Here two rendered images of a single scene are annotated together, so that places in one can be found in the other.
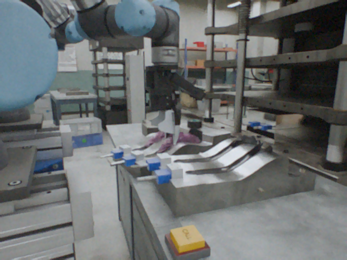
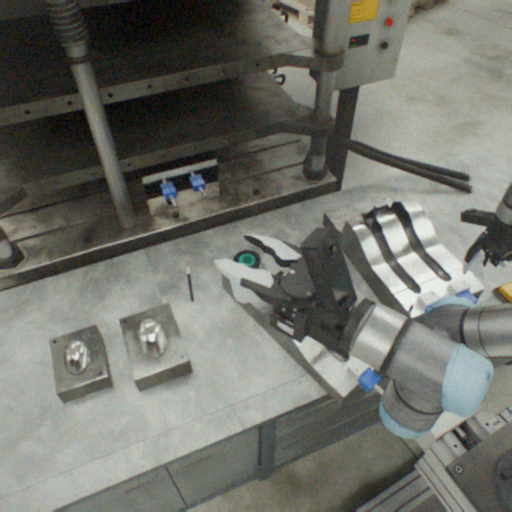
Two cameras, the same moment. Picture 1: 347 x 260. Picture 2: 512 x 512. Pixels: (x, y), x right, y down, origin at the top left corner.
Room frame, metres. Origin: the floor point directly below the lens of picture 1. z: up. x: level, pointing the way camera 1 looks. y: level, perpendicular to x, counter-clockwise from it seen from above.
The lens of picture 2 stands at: (1.33, 0.73, 1.92)
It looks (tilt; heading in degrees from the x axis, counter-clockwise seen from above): 49 degrees down; 267
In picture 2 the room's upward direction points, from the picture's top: straight up
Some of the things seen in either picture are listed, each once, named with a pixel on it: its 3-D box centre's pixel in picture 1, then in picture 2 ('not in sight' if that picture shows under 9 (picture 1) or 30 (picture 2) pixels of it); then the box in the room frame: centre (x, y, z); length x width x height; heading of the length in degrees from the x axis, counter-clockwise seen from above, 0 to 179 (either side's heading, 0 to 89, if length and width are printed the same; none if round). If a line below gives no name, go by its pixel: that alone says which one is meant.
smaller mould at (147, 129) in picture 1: (159, 129); (154, 345); (1.57, 0.09, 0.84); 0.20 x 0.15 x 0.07; 110
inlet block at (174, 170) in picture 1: (159, 176); (468, 302); (0.69, 0.04, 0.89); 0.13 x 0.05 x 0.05; 110
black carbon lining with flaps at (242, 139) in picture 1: (225, 153); (401, 241); (0.83, -0.18, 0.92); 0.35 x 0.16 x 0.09; 110
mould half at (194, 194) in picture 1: (230, 167); (397, 247); (0.82, -0.20, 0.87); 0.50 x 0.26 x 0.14; 110
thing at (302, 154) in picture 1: (293, 136); (152, 164); (1.68, -0.82, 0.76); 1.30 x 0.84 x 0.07; 20
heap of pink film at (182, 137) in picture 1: (173, 137); not in sight; (1.12, 0.00, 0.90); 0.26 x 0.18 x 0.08; 127
